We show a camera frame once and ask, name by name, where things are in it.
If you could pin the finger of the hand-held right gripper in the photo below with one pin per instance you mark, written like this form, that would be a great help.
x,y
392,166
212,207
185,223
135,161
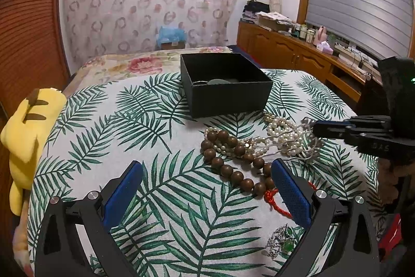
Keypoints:
x,y
330,129

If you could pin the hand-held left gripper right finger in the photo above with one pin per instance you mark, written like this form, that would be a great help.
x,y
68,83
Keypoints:
x,y
291,192

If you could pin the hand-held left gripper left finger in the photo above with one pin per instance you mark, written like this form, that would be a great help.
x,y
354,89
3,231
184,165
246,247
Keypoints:
x,y
124,192

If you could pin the silver green stone brooch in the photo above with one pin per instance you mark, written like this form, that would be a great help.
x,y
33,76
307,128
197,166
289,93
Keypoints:
x,y
278,241

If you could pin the black cardboard jewelry box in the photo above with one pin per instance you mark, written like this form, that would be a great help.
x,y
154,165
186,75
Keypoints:
x,y
227,101

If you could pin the person's right hand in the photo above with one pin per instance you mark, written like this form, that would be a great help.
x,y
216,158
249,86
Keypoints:
x,y
387,179

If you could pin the white power strip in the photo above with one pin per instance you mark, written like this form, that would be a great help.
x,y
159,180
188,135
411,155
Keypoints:
x,y
353,56

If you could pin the green leaf print cloth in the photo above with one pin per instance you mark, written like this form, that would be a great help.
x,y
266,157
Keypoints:
x,y
181,225

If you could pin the pink tissue box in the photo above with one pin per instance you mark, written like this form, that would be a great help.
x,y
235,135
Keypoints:
x,y
325,47

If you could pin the pink bottle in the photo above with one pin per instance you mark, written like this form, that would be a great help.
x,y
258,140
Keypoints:
x,y
320,33

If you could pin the wooden sideboard cabinet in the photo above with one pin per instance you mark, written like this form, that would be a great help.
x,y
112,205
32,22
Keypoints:
x,y
278,46

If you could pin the group of small bottles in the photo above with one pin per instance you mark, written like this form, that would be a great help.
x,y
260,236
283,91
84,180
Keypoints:
x,y
304,32

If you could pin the yellow plush toy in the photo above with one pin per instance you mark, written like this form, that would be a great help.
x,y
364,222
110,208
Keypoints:
x,y
29,140

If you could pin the navy blanket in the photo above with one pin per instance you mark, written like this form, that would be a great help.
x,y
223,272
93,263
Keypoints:
x,y
248,58

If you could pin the grey-green round stone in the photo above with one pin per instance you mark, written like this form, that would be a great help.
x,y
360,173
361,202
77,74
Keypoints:
x,y
218,81

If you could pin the floral blanket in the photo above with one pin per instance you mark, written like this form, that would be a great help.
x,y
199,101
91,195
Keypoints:
x,y
142,64

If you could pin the stack of dark clothes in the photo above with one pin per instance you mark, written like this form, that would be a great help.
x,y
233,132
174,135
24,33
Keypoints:
x,y
256,7

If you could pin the small cardboard box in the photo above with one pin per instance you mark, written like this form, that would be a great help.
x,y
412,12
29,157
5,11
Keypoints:
x,y
173,45

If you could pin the blue plastic bag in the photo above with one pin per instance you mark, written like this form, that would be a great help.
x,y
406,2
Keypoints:
x,y
171,33

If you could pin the brown slatted wardrobe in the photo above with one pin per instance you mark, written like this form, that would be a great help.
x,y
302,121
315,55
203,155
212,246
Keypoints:
x,y
29,20

